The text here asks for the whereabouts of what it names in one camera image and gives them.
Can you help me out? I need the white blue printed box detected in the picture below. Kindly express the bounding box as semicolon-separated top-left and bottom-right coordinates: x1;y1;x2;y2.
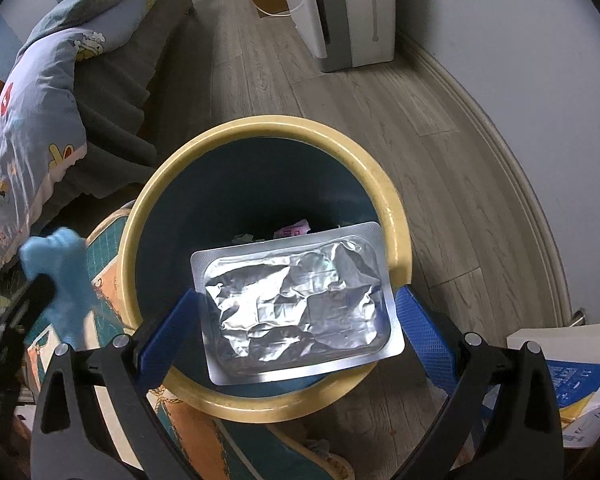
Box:
480;322;600;449

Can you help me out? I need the dark grey bed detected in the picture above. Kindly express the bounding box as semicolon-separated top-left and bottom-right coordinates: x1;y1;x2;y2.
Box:
72;0;217;202

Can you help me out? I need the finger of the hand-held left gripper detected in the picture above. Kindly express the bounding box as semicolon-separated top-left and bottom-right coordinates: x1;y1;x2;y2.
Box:
2;274;57;333

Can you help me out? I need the white air purifier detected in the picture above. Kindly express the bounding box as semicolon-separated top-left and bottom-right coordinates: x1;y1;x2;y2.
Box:
275;0;397;74

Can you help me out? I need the blue face mask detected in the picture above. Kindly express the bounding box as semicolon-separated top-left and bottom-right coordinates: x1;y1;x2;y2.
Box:
19;227;95;349

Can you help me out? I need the pink paper scrap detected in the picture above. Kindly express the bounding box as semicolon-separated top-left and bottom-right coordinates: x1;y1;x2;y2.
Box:
274;218;312;239

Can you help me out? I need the bed with patterned quilt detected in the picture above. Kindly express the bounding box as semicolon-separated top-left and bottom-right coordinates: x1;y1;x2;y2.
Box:
0;0;169;281

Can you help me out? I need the teal orange patterned mat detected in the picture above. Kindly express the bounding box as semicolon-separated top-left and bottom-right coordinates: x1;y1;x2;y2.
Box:
15;200;356;480

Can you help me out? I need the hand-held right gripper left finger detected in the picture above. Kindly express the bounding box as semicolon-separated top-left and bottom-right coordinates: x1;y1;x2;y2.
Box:
30;287;206;480

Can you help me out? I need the yellow rimmed blue bin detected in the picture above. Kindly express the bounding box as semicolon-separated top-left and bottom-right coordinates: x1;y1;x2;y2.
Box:
116;115;414;424

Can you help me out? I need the white cable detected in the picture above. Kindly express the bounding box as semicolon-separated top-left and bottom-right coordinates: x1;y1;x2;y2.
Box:
252;0;306;19

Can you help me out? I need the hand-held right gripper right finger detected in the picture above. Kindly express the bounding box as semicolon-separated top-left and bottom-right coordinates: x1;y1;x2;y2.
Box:
395;285;566;480

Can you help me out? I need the silver foil tray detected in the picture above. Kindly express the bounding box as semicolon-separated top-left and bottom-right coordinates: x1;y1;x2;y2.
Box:
190;221;406;386

